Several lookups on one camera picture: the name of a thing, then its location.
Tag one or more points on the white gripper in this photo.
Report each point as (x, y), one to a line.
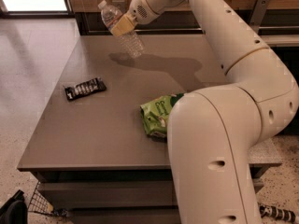
(139, 10)

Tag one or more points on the clear plastic water bottle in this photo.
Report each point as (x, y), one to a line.
(130, 41)

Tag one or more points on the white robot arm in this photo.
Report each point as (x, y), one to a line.
(211, 130)

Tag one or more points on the black snack bar wrapper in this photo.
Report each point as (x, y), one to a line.
(85, 89)

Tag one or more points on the green dang chips bag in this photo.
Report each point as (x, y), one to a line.
(155, 114)

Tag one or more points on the grey drawer cabinet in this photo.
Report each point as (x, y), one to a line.
(92, 155)

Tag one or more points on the black object at corner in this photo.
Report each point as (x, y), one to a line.
(15, 210)

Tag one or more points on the metal wall bracket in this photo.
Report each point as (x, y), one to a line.
(257, 14)

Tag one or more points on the black wire mesh basket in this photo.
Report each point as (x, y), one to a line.
(39, 205)

